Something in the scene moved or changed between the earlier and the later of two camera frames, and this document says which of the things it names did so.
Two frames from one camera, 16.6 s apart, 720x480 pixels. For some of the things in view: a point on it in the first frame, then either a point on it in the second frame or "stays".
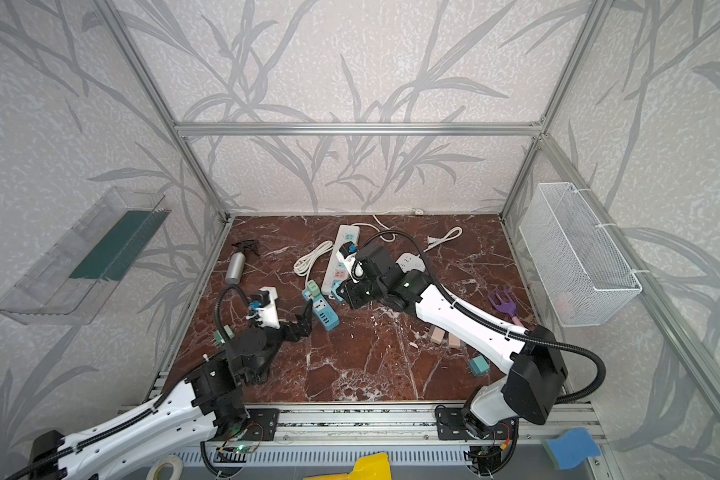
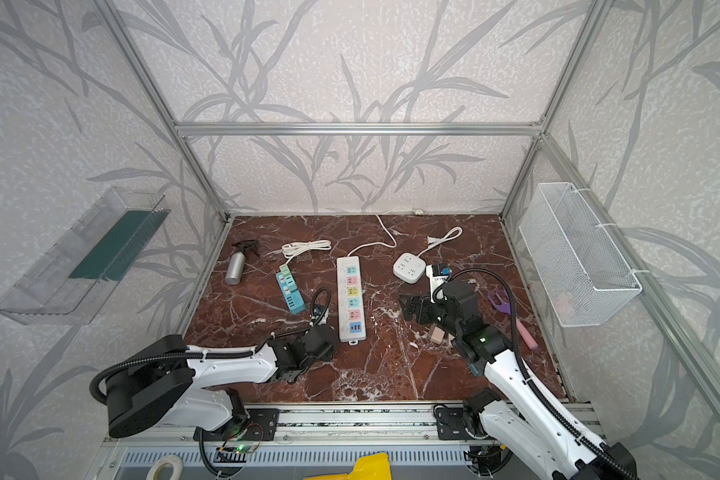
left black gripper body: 289,330 to 315,339
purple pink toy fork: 507,306 stays
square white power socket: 409,261 stays
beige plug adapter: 436,334 stays
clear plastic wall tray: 68,280 stays
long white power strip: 336,272 to 351,320
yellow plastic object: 367,467 stays
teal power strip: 323,312 to 292,295
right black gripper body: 356,287 to 430,310
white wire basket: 583,278 stays
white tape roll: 178,467 stays
